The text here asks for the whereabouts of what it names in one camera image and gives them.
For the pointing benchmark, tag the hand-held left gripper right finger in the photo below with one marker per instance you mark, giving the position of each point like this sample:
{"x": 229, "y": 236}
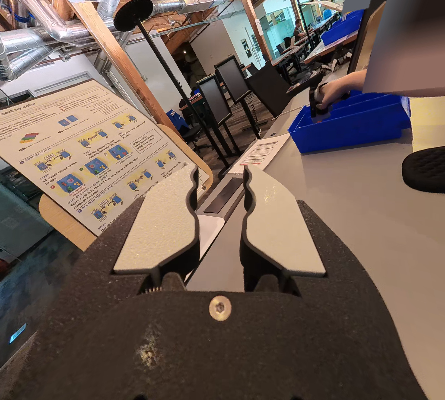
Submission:
{"x": 281, "y": 229}

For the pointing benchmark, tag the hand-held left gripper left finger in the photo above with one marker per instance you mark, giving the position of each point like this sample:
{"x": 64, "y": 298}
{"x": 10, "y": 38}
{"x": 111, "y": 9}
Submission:
{"x": 160, "y": 229}

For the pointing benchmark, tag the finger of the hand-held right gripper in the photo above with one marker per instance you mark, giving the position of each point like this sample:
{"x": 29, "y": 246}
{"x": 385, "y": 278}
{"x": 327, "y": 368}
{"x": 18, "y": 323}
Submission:
{"x": 325, "y": 115}

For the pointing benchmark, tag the blue plastic bin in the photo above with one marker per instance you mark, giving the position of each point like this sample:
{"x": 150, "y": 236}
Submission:
{"x": 347, "y": 132}

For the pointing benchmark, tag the person's right forearm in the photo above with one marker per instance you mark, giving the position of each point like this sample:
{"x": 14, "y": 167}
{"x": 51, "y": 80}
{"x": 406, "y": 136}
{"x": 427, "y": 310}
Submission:
{"x": 351, "y": 80}

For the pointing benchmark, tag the person's right hand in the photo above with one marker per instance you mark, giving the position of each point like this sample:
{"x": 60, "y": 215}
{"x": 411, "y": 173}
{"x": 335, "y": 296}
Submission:
{"x": 332, "y": 94}

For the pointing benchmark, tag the black computer monitor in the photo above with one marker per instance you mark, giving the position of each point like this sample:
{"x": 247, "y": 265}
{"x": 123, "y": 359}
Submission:
{"x": 231, "y": 78}
{"x": 269, "y": 90}
{"x": 213, "y": 99}

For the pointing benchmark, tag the black background desk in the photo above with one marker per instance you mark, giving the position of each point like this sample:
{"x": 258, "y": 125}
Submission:
{"x": 250, "y": 121}

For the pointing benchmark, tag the paper in plastic sleeve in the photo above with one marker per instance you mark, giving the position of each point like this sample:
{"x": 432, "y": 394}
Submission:
{"x": 260, "y": 153}

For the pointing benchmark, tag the blue background crate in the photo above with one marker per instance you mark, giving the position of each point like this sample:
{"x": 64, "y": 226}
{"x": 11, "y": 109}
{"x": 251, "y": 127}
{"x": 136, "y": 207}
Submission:
{"x": 342, "y": 29}

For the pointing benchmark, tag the instruction sheet on wooden stand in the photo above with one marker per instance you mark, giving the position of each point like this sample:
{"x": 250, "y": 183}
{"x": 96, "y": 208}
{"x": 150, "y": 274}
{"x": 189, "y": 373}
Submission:
{"x": 62, "y": 219}

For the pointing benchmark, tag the wooden beam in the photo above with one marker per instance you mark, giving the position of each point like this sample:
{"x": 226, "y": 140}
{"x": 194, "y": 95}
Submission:
{"x": 255, "y": 21}
{"x": 114, "y": 59}

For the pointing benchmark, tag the black office chair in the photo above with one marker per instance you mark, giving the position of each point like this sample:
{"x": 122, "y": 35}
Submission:
{"x": 193, "y": 134}

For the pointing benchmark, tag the instruction sheet on black board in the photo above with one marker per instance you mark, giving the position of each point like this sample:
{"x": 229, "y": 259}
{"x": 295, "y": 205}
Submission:
{"x": 87, "y": 146}

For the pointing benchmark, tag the blue jacket white stripes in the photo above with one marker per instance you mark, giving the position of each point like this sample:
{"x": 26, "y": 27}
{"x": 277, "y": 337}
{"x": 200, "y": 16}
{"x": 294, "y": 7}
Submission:
{"x": 175, "y": 118}

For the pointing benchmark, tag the black padded armrest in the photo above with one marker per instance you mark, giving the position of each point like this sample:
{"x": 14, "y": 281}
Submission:
{"x": 426, "y": 170}

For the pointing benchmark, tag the black round disc on pole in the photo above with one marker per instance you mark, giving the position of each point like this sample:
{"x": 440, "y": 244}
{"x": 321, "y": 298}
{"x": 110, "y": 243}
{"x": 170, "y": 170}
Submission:
{"x": 134, "y": 14}

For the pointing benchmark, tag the silver ventilation duct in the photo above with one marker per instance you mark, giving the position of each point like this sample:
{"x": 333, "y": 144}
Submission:
{"x": 41, "y": 24}

